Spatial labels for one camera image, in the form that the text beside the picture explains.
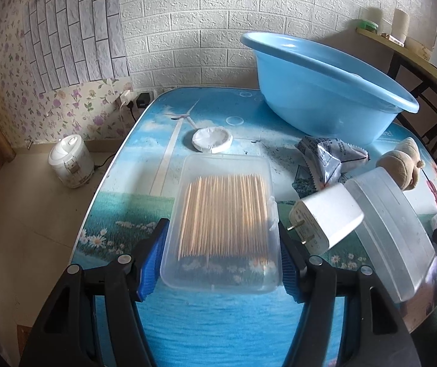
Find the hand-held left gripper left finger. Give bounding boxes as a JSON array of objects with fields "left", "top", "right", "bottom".
[{"left": 17, "top": 217, "right": 171, "bottom": 367}]

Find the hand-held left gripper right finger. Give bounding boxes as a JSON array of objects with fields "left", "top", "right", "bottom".
[{"left": 277, "top": 222, "right": 423, "bottom": 367}]

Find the clear plastic box lid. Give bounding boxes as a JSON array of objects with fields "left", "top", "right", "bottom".
[{"left": 344, "top": 169, "right": 437, "bottom": 303}]

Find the white charger plug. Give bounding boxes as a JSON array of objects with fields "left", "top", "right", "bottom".
[{"left": 287, "top": 183, "right": 365, "bottom": 255}]

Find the clear box of toothpicks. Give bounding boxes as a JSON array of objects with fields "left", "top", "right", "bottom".
[{"left": 160, "top": 155, "right": 284, "bottom": 295}]

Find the beige plush toy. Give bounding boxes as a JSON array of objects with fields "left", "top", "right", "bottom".
[{"left": 375, "top": 136, "right": 426, "bottom": 192}]

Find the silver snack packet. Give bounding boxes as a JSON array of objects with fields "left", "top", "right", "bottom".
[{"left": 292, "top": 135, "right": 369, "bottom": 192}]

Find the light blue plastic basin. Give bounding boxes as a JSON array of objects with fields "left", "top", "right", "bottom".
[{"left": 240, "top": 32, "right": 420, "bottom": 146}]

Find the nature printed desktop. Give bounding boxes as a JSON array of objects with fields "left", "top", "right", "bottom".
[{"left": 69, "top": 87, "right": 437, "bottom": 367}]

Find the white rice cooker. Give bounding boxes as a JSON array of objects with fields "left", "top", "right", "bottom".
[{"left": 47, "top": 135, "right": 96, "bottom": 189}]

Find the white round dish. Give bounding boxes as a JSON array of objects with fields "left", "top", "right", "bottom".
[{"left": 191, "top": 126, "right": 233, "bottom": 154}]

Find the folding table with black legs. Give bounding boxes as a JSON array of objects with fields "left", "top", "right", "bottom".
[{"left": 356, "top": 27, "right": 437, "bottom": 150}]

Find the small flat cardboard box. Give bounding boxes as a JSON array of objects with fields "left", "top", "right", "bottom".
[{"left": 381, "top": 32, "right": 404, "bottom": 46}]

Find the white paper roll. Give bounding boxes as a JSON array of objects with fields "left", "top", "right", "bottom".
[{"left": 392, "top": 8, "right": 410, "bottom": 43}]

